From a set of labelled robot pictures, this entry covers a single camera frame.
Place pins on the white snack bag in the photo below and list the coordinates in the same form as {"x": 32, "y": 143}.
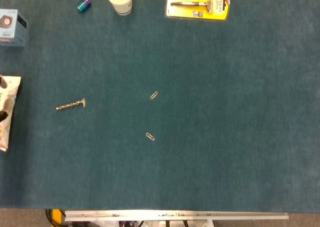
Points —
{"x": 7, "y": 132}

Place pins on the teal table cloth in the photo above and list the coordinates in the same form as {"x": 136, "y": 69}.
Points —
{"x": 200, "y": 112}

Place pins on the light blue product box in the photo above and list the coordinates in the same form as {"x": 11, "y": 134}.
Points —
{"x": 12, "y": 28}

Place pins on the iridescent stacked metal rings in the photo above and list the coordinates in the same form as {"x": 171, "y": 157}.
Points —
{"x": 83, "y": 5}

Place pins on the yellow razor blister pack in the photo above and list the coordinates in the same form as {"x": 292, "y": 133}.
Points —
{"x": 197, "y": 4}

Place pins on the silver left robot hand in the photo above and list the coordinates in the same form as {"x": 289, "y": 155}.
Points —
{"x": 7, "y": 107}

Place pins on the aluminium rail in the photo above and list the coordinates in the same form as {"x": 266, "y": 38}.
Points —
{"x": 175, "y": 215}

